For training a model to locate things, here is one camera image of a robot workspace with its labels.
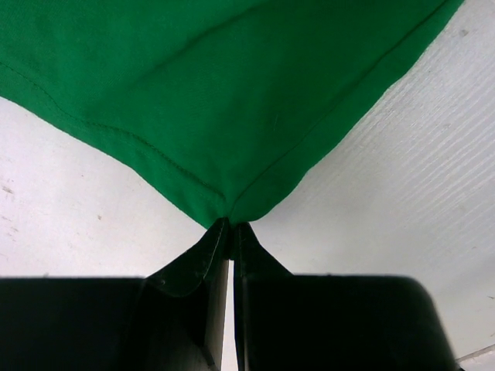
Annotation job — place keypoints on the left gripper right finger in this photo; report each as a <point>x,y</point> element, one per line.
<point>286,321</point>

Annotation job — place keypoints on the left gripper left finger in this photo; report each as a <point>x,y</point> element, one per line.
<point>171,320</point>

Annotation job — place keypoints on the green t shirt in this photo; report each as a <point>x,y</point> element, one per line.
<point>221,106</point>

